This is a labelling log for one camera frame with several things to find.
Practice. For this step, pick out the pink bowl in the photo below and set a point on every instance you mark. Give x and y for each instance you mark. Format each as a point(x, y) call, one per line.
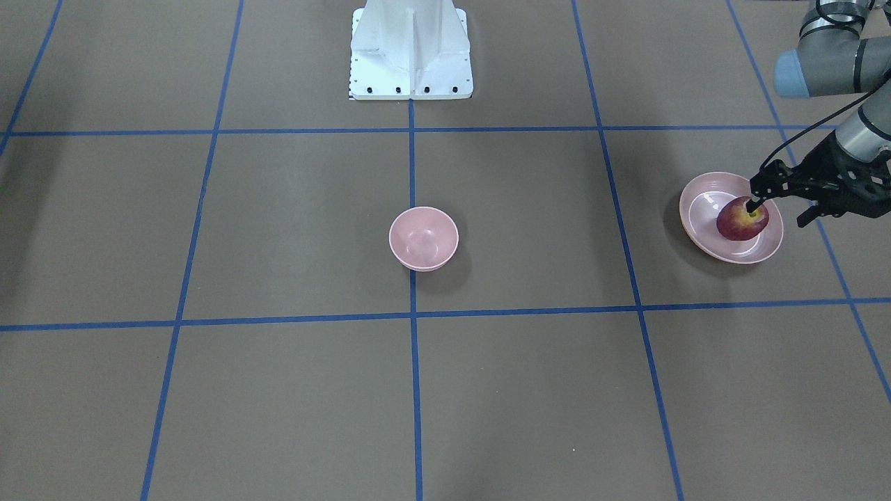
point(423, 239)

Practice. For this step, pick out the pink plate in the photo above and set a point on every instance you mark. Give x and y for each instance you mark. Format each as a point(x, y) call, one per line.
point(700, 203)

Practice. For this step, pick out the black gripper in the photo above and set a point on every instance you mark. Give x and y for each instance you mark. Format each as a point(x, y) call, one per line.
point(830, 159)

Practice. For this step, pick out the red apple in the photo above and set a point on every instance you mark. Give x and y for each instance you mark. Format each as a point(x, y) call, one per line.
point(735, 223)

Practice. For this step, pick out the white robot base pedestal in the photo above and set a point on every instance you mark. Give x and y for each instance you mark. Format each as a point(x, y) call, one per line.
point(410, 50)

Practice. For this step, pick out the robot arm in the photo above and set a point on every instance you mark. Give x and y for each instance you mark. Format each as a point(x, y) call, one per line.
point(833, 58)

